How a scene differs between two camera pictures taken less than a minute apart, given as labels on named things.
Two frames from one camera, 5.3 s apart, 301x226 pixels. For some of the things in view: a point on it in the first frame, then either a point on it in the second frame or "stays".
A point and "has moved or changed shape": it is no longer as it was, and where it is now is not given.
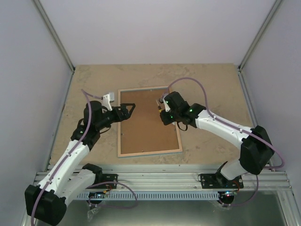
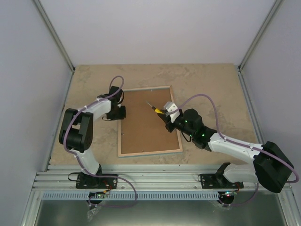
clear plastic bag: x=91 y=213 stays
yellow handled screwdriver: x=159 y=107 has moved or changed shape
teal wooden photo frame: x=144 y=133 stays
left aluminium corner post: x=54 y=33 stays
